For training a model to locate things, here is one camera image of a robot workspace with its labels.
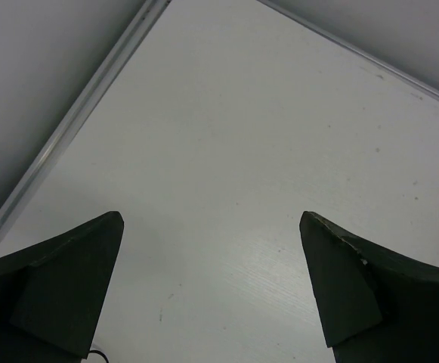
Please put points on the aluminium table edge rail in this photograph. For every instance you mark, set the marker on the aluminium table edge rail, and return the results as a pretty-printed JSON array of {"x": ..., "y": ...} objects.
[{"x": 74, "y": 119}]

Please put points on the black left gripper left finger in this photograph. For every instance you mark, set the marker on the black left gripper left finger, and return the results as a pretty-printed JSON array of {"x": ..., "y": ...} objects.
[{"x": 52, "y": 293}]

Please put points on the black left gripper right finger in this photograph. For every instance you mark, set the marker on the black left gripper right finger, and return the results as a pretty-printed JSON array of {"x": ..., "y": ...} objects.
[{"x": 375, "y": 305}]

